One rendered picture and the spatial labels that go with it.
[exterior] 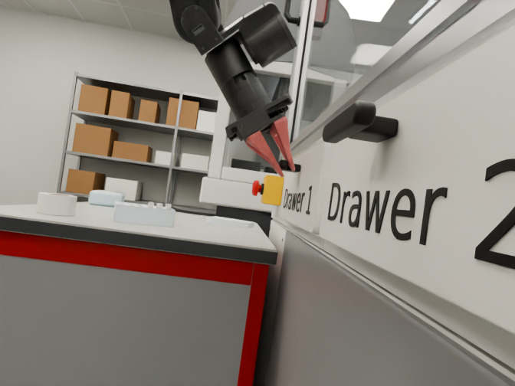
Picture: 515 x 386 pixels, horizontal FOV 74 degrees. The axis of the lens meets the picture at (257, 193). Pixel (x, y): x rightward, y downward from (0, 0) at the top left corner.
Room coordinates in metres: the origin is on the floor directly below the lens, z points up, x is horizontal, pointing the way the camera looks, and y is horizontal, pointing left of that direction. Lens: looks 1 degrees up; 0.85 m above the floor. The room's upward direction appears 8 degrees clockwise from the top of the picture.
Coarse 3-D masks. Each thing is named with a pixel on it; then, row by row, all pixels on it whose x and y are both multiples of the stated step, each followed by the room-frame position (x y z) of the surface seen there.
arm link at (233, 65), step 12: (240, 36) 0.47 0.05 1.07; (216, 48) 0.47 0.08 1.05; (228, 48) 0.47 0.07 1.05; (240, 48) 0.48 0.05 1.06; (216, 60) 0.47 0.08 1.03; (228, 60) 0.47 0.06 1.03; (240, 60) 0.47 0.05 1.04; (252, 60) 0.48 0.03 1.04; (216, 72) 0.48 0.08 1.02; (228, 72) 0.47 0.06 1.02; (240, 72) 0.47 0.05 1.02
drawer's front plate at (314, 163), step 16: (320, 144) 0.41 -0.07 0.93; (304, 160) 0.50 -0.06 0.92; (320, 160) 0.40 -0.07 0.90; (288, 176) 0.64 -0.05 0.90; (304, 176) 0.49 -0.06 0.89; (320, 176) 0.39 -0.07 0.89; (288, 192) 0.62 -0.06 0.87; (304, 192) 0.47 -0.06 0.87; (320, 192) 0.39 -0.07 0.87; (304, 208) 0.46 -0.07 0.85; (320, 208) 0.39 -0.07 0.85; (304, 224) 0.44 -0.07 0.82
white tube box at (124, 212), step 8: (120, 208) 0.71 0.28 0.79; (128, 208) 0.72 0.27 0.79; (136, 208) 0.73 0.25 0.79; (144, 208) 0.73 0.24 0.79; (152, 208) 0.74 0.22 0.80; (120, 216) 0.72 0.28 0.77; (128, 216) 0.72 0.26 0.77; (136, 216) 0.73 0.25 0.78; (144, 216) 0.73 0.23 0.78; (152, 216) 0.74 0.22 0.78; (160, 216) 0.75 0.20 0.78; (168, 216) 0.75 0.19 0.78; (152, 224) 0.74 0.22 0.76; (160, 224) 0.75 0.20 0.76; (168, 224) 0.76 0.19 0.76
